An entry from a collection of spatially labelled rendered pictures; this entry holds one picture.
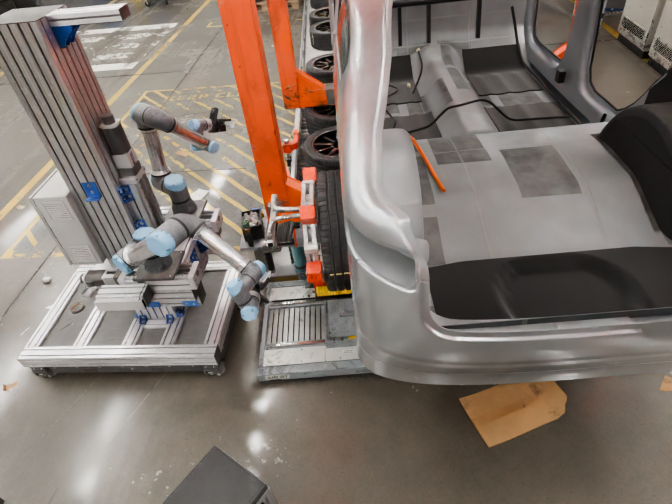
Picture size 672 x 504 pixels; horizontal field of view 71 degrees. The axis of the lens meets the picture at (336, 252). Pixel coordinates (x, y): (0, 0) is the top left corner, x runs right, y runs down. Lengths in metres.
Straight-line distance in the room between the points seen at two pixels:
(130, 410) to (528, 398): 2.33
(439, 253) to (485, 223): 0.29
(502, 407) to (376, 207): 1.78
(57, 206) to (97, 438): 1.34
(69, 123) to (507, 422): 2.67
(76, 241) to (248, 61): 1.35
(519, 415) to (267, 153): 2.06
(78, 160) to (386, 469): 2.19
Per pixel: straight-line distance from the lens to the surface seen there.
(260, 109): 2.75
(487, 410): 2.88
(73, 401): 3.45
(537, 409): 2.95
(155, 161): 3.00
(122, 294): 2.77
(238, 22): 2.61
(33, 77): 2.51
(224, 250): 2.18
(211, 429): 2.95
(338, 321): 2.94
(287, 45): 4.64
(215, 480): 2.42
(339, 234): 2.26
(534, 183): 2.66
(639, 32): 7.71
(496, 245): 2.40
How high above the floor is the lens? 2.46
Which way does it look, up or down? 41 degrees down
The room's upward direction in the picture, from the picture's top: 7 degrees counter-clockwise
